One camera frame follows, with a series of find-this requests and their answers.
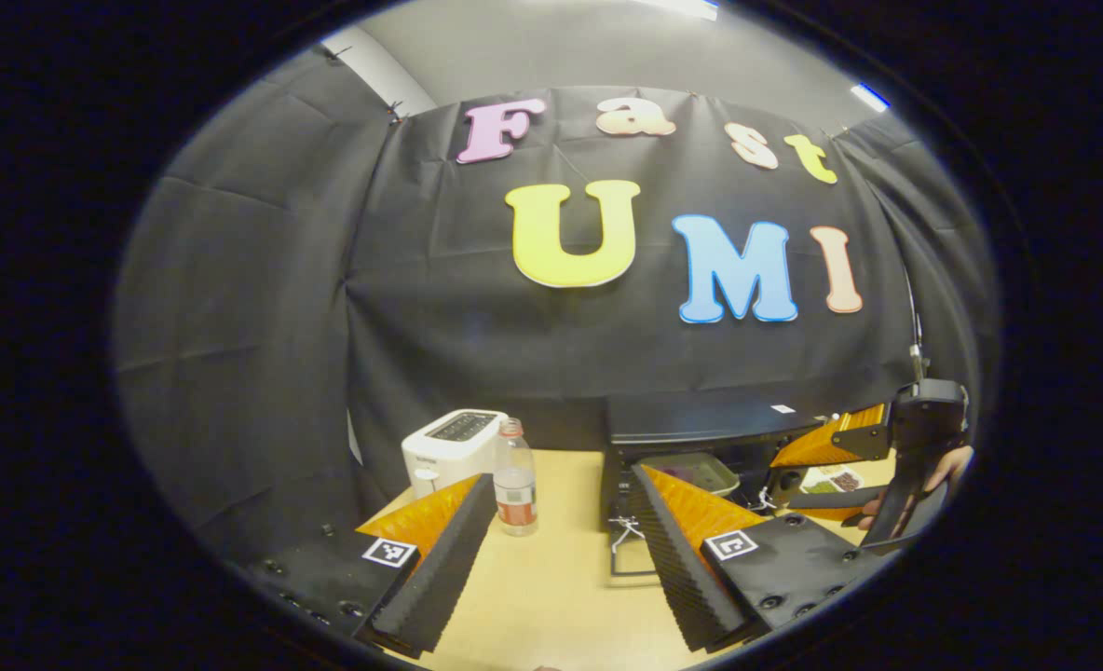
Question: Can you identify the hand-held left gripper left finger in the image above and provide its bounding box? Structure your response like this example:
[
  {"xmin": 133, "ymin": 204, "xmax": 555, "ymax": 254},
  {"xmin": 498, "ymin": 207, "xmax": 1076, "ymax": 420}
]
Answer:
[{"xmin": 230, "ymin": 472, "xmax": 499, "ymax": 660}]

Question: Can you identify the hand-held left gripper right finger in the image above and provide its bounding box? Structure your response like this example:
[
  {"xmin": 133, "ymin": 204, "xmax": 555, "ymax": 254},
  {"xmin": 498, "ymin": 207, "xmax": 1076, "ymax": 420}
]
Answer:
[{"xmin": 628, "ymin": 463, "xmax": 888, "ymax": 653}]

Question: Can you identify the small rectangular food tray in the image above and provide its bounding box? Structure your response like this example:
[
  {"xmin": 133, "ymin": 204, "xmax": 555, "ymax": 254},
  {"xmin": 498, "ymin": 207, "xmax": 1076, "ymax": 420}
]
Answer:
[{"xmin": 640, "ymin": 452, "xmax": 742, "ymax": 498}]

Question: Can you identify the black electric oven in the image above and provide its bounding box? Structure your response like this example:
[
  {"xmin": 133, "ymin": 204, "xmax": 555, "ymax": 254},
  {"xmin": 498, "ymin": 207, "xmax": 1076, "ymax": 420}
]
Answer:
[{"xmin": 600, "ymin": 393, "xmax": 827, "ymax": 581}]

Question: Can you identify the white divided dish with beans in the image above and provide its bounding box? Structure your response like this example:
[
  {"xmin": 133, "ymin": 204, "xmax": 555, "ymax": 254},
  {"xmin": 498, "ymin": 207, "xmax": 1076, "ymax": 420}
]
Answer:
[{"xmin": 798, "ymin": 464, "xmax": 866, "ymax": 496}]

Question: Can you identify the clear plastic bottle red label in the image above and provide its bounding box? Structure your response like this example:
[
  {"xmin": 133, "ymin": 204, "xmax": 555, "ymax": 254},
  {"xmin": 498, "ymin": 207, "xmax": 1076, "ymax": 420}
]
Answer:
[{"xmin": 493, "ymin": 418, "xmax": 540, "ymax": 538}]

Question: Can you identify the white toaster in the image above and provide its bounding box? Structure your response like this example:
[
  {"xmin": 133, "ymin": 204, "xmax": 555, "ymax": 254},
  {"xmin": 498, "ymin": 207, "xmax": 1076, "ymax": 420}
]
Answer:
[{"xmin": 401, "ymin": 408, "xmax": 511, "ymax": 500}]

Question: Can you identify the black backdrop cloth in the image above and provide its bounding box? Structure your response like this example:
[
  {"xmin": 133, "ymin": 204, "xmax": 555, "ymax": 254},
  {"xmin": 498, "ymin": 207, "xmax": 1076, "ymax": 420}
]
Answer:
[{"xmin": 114, "ymin": 47, "xmax": 1000, "ymax": 560}]

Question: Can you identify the large ceiling light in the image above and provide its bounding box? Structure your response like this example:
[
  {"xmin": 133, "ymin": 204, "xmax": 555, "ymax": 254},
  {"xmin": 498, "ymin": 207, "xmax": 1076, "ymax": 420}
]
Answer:
[{"xmin": 631, "ymin": 0, "xmax": 720, "ymax": 21}]

